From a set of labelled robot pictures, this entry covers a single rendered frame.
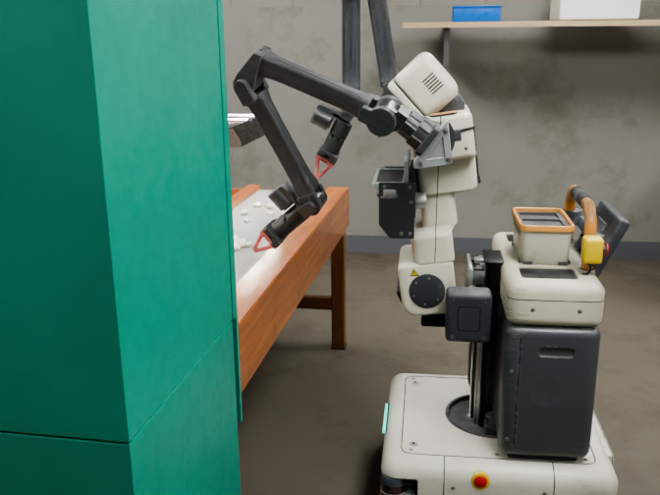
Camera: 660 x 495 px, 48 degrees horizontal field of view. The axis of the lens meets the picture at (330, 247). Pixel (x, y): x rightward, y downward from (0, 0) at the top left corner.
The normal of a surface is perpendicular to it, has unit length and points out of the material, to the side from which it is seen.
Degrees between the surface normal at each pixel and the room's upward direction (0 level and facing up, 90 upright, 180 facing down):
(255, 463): 0
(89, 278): 90
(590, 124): 90
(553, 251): 92
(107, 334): 90
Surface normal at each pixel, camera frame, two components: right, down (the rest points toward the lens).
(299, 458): -0.01, -0.96
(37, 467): -0.18, 0.28
